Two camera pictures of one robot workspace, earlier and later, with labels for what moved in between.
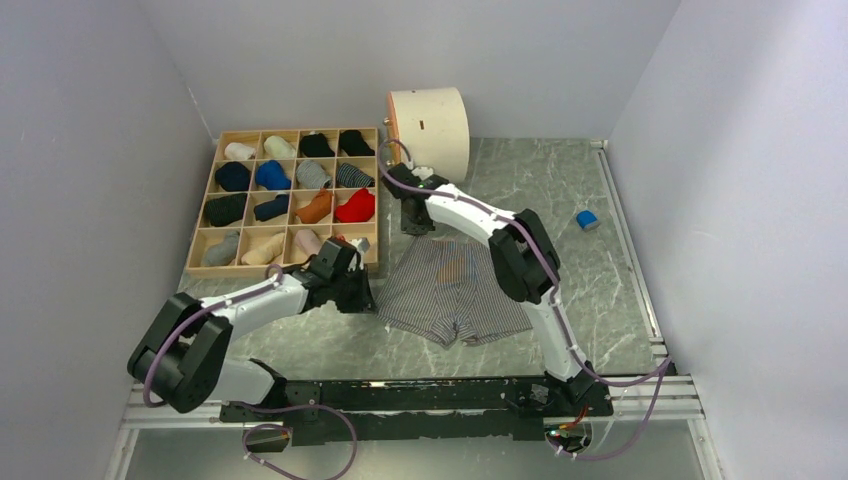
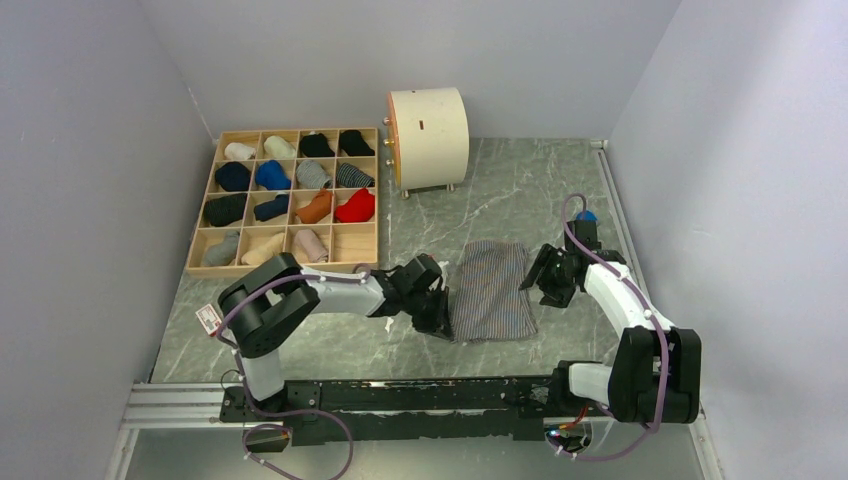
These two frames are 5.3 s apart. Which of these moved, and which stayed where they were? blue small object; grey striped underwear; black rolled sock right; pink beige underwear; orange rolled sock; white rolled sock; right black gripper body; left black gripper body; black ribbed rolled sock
Moved: left black gripper body; grey striped underwear; right black gripper body
Stayed: black ribbed rolled sock; white rolled sock; blue small object; orange rolled sock; black rolled sock right; pink beige underwear
